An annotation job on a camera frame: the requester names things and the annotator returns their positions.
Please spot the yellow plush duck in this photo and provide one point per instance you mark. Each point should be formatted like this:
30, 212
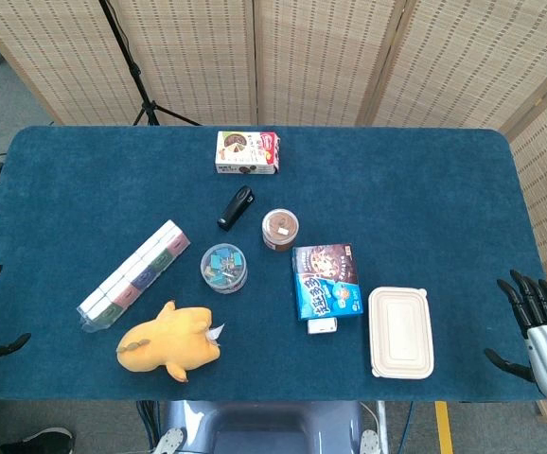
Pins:
174, 338

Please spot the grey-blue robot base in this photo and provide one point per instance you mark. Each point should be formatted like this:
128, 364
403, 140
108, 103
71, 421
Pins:
264, 428

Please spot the black shoe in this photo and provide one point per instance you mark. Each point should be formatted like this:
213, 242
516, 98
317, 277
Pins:
41, 442

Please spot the beige lidded lunch container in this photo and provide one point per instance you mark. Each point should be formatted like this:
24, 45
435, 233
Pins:
400, 332

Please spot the wrapped pack of tissue packets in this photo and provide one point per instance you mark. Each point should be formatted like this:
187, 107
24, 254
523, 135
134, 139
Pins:
134, 276

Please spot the white perforated foot pad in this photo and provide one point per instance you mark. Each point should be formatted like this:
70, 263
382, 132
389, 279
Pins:
169, 441
370, 442

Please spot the dark blue table cloth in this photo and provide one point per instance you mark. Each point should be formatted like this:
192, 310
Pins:
396, 213

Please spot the small white box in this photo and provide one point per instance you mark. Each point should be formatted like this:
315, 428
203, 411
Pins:
322, 325

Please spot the blue chocolate cookie box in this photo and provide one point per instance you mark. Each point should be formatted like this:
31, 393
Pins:
328, 281

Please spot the clear tub of binder clips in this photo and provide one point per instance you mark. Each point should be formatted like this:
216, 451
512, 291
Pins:
224, 267

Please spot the black stapler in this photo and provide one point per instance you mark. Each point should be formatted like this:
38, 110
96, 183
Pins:
235, 208

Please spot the brown chocolate spread jar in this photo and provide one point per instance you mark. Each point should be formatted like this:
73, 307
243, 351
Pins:
280, 229

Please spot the black tripod stand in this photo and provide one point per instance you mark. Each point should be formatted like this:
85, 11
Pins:
134, 71

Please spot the white cake snack box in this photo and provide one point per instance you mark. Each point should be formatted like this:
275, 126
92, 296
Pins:
247, 152

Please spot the bamboo folding screen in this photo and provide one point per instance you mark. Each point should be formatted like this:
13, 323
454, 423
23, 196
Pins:
325, 57

